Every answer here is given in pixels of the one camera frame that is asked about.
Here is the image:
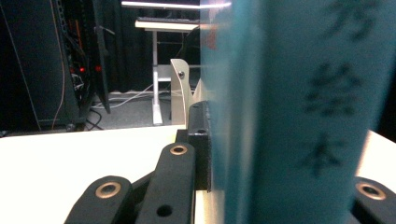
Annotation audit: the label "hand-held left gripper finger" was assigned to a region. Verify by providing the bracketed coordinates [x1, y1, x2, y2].
[175, 100, 213, 191]

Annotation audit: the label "white book rack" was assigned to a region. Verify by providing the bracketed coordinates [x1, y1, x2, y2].
[169, 58, 206, 126]

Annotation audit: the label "colourful animal picture book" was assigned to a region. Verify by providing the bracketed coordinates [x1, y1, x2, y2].
[199, 0, 396, 224]

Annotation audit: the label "black equipment rack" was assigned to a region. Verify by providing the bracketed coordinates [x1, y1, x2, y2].
[0, 0, 112, 133]

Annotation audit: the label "white desk frame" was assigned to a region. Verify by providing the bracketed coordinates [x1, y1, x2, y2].
[120, 0, 233, 126]

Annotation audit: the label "white floor cables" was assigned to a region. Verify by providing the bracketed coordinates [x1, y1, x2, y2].
[91, 82, 173, 110]

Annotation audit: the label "black floor cables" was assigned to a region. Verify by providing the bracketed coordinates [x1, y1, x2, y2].
[84, 107, 105, 131]

